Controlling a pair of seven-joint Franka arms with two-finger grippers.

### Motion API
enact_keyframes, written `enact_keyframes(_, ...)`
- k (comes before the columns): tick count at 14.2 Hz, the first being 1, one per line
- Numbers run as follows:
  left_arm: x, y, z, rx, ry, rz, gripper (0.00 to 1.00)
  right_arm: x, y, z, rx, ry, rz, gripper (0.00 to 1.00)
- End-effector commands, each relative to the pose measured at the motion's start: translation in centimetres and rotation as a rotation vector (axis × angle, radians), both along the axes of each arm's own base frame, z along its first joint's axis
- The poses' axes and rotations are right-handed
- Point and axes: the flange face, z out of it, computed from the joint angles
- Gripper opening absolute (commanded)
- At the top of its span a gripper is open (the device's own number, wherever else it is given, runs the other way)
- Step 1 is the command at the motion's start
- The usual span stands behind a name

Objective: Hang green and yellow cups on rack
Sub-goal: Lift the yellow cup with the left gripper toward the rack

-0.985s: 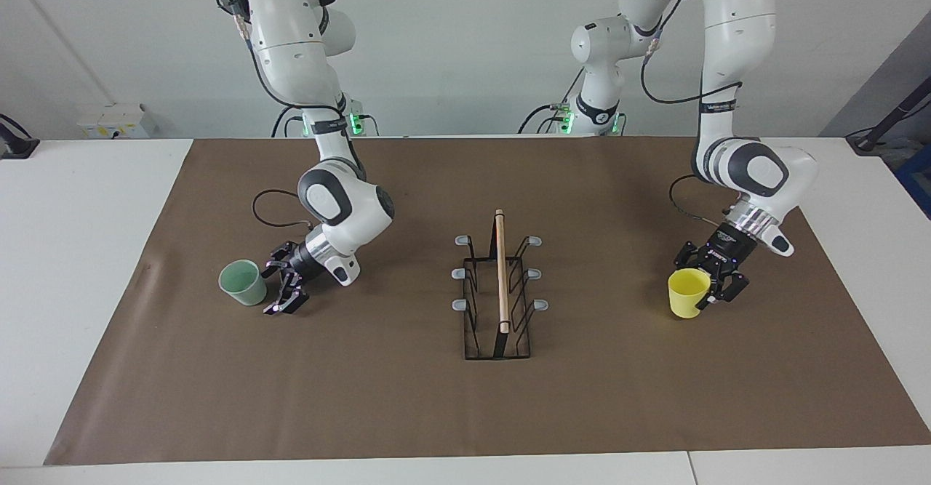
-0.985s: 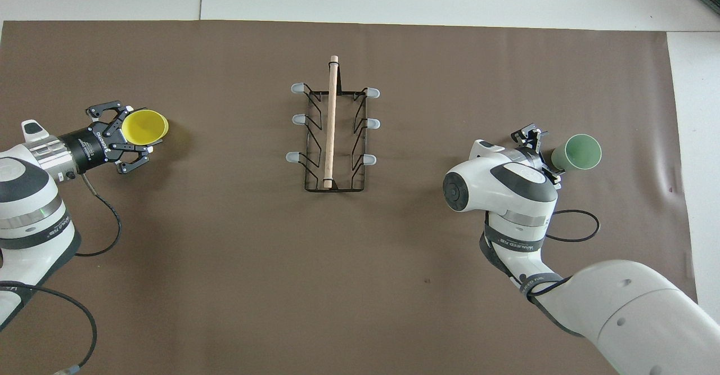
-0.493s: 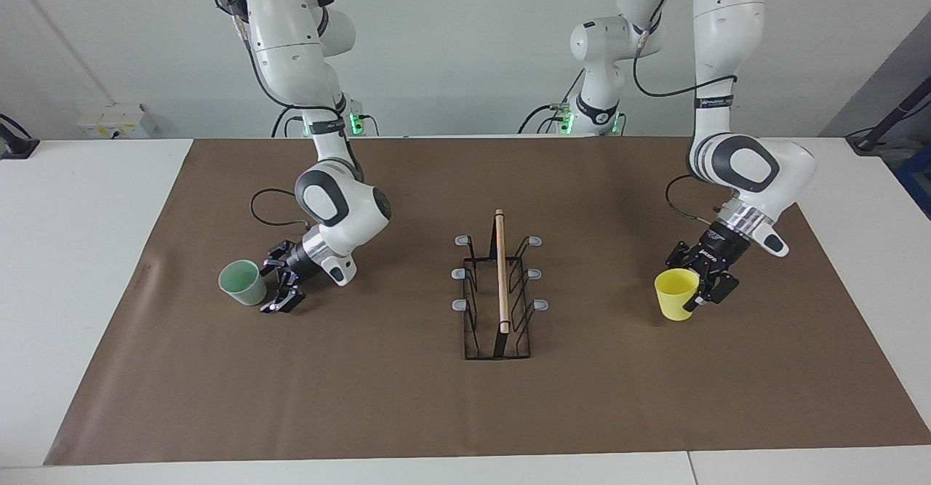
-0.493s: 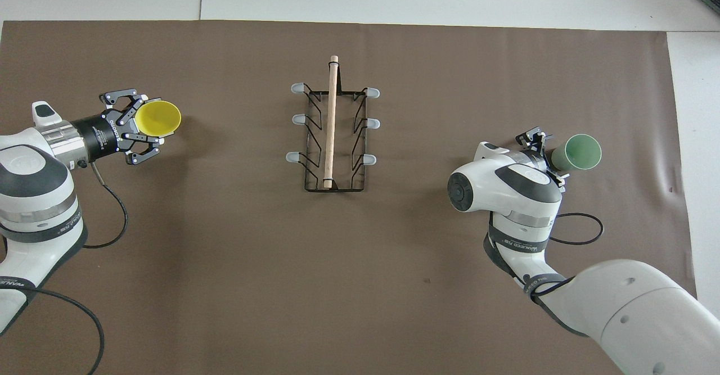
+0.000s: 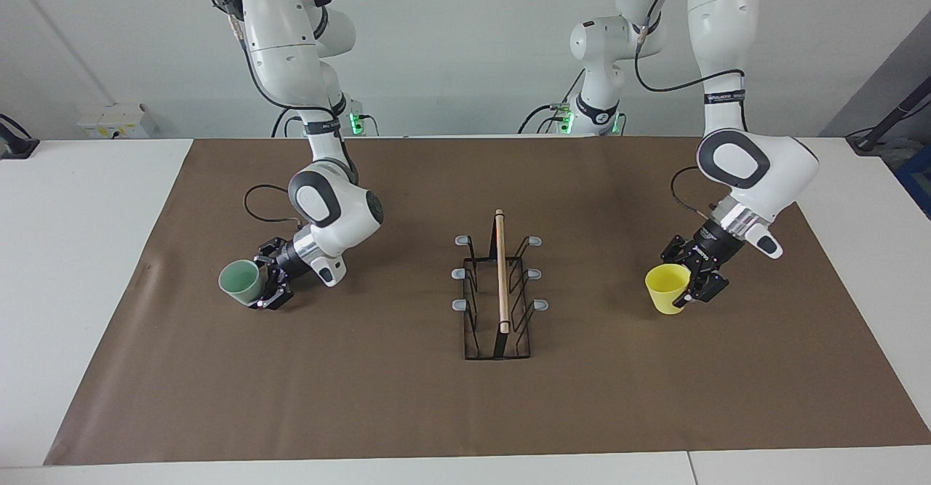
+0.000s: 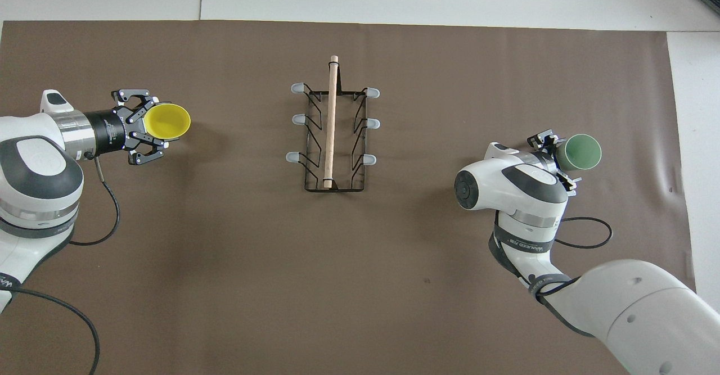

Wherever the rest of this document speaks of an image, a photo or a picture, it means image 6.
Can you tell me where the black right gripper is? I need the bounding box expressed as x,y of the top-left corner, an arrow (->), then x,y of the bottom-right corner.
527,130 -> 581,196

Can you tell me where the black wire cup rack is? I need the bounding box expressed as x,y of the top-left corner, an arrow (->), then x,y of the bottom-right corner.
286,55 -> 381,193

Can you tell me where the yellow plastic cup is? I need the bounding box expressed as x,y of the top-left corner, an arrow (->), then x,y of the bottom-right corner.
143,103 -> 191,143

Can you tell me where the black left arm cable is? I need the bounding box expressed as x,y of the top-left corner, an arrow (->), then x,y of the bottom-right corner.
10,155 -> 121,375

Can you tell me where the brown paper table mat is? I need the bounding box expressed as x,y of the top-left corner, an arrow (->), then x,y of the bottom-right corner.
0,20 -> 707,375

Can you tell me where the pale green plastic cup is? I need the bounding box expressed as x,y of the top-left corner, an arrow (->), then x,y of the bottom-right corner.
557,133 -> 602,172

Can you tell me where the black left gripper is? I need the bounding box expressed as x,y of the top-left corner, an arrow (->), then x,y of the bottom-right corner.
84,88 -> 169,166

